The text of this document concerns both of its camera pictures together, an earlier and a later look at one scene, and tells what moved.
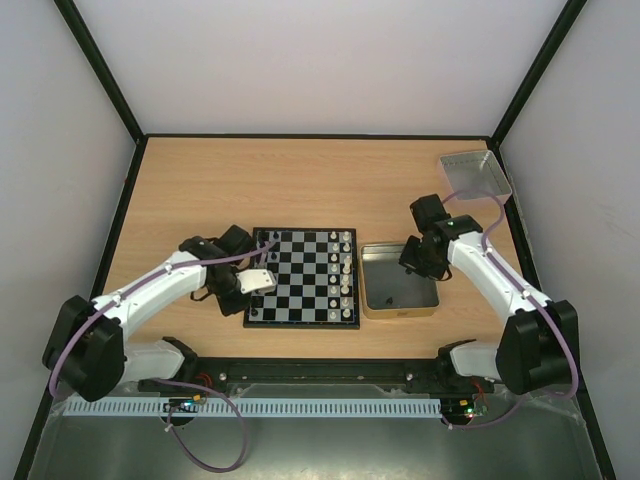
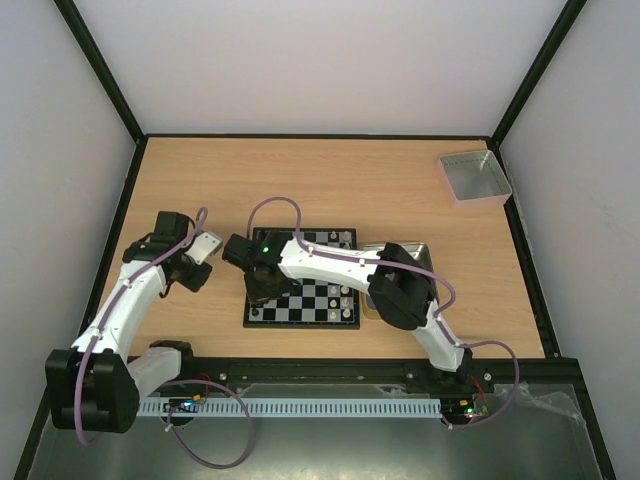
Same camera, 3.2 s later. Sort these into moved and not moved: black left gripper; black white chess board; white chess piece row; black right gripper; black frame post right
Moved: black right gripper; black left gripper
Not moved: black frame post right; white chess piece row; black white chess board
